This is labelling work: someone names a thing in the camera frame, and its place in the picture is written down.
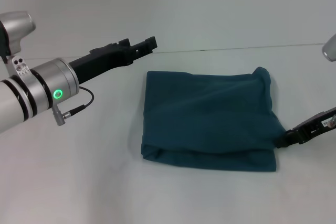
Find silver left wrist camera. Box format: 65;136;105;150
0;10;37;78

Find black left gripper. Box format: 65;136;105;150
68;36;158;85

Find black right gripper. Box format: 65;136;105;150
275;106;336;149

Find blue shirt with FREE print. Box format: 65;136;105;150
140;66;289;173

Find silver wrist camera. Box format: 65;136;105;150
322;34;336;63
0;10;37;78

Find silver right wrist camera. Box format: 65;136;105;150
322;34;336;63

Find left arm plug with cable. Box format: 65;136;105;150
52;86;95;127

